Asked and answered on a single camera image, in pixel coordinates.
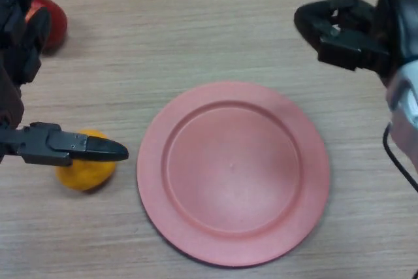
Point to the orange citrus fruit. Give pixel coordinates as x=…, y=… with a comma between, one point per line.
x=85, y=174

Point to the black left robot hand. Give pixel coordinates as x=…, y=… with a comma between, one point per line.
x=36, y=146

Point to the pink round plastic plate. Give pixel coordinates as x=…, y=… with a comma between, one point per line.
x=232, y=174

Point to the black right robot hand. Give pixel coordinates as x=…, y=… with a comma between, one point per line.
x=398, y=14

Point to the red apple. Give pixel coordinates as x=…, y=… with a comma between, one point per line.
x=57, y=27

